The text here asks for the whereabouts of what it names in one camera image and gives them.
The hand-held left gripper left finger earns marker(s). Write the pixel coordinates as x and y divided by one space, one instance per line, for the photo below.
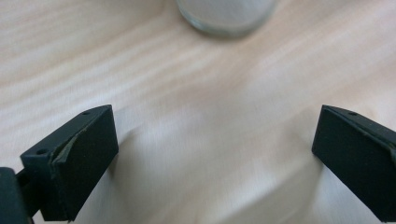
84 161

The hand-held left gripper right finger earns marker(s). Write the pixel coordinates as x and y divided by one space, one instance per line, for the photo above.
355 155

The white pitcher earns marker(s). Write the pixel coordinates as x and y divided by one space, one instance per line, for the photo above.
225 12

